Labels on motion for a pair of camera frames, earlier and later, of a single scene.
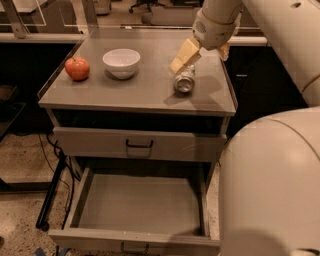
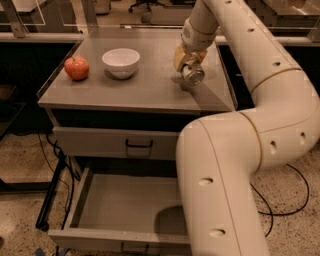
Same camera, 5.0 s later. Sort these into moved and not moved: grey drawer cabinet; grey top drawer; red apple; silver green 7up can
Moved: silver green 7up can
Not moved: red apple; grey top drawer; grey drawer cabinet
